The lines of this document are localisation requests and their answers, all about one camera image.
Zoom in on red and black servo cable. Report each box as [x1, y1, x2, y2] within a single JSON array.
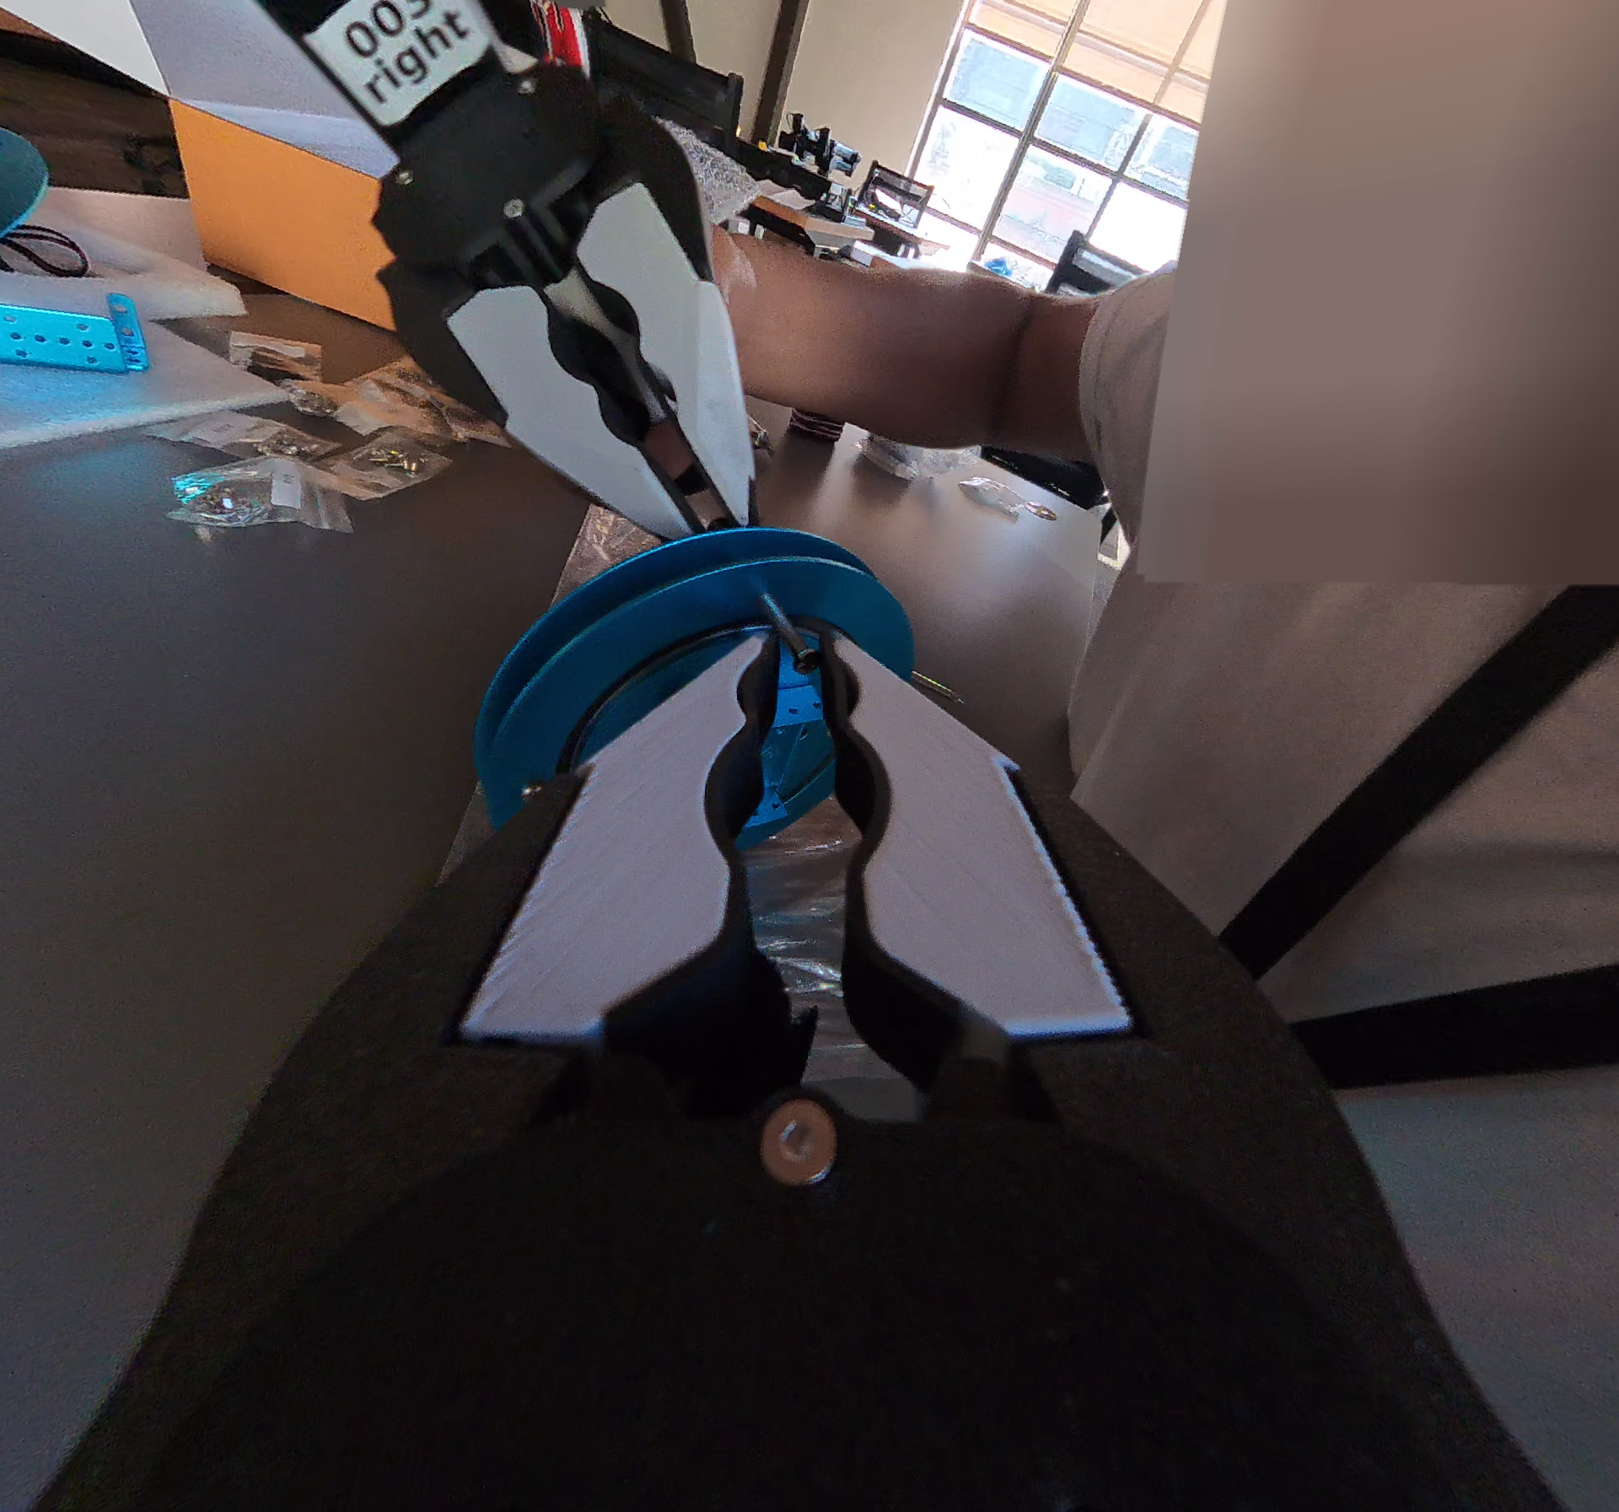
[[0, 224, 89, 281]]

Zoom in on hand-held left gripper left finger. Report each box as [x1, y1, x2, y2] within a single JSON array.
[[458, 632, 779, 1049]]

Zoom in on small-paned window with blinds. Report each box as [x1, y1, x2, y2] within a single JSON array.
[[913, 0, 1248, 272]]

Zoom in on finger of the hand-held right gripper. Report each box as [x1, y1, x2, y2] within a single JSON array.
[[580, 193, 763, 531], [448, 287, 710, 541]]

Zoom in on white packaging tray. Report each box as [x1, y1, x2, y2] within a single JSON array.
[[0, 189, 287, 452]]

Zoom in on person's torso in pale shirt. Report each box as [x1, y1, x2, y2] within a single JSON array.
[[1068, 265, 1619, 1512]]

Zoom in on grey desk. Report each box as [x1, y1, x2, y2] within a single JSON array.
[[0, 272, 1115, 1512]]

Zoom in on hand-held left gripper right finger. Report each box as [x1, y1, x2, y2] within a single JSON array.
[[822, 628, 1134, 1044]]

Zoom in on pile of small screw bags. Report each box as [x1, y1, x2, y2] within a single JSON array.
[[145, 329, 515, 538]]

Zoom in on person's right forearm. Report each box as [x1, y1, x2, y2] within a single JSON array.
[[709, 224, 1103, 456]]

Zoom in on black lanyard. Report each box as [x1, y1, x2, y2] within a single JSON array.
[[1222, 585, 1619, 1089]]

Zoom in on black office chair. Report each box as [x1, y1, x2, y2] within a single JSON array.
[[582, 12, 745, 141]]

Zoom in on clear plastic bag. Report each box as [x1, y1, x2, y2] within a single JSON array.
[[433, 504, 963, 1016]]

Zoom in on crumpled clear plastic bags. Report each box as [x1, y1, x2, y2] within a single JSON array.
[[855, 431, 1055, 520]]

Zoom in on orange cardboard box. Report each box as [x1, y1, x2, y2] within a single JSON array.
[[0, 0, 420, 332]]

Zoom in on blue metal turntable base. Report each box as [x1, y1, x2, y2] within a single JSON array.
[[474, 531, 913, 855]]

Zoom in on bubble wrap bundle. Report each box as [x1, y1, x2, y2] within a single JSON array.
[[657, 121, 763, 229]]

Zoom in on blue metal bracket block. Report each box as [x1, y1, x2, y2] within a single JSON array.
[[0, 288, 149, 376]]

